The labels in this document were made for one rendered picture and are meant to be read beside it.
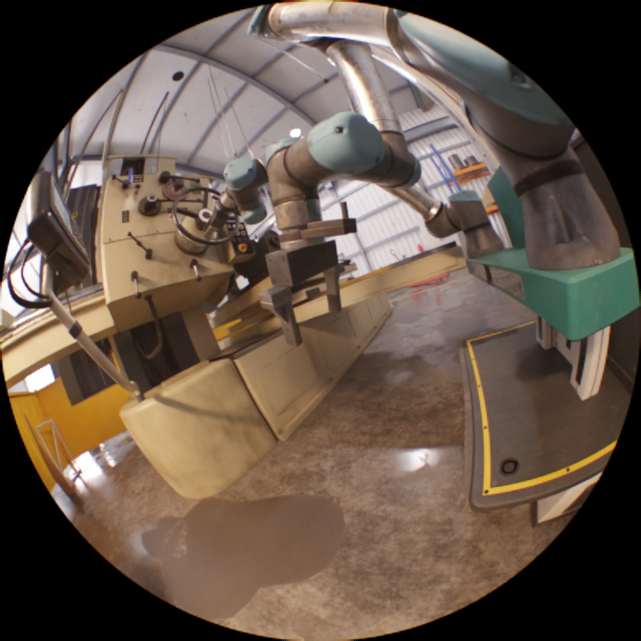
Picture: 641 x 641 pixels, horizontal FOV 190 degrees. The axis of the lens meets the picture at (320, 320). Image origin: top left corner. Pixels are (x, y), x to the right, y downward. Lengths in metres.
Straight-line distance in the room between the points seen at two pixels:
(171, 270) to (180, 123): 7.68
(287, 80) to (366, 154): 7.87
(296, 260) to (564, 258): 0.33
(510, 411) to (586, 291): 0.37
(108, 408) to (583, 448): 3.78
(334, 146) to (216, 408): 1.05
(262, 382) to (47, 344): 1.36
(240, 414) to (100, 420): 2.78
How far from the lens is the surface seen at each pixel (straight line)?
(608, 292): 0.26
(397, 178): 0.33
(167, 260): 1.09
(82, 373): 1.69
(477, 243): 0.70
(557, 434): 0.51
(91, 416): 3.56
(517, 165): 0.27
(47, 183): 0.70
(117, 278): 1.04
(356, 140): 0.22
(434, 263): 1.01
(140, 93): 8.36
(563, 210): 0.25
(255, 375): 1.15
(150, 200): 1.22
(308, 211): 0.30
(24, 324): 1.60
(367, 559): 0.73
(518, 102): 0.16
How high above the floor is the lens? 0.70
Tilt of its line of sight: 6 degrees down
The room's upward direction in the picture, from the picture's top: 22 degrees counter-clockwise
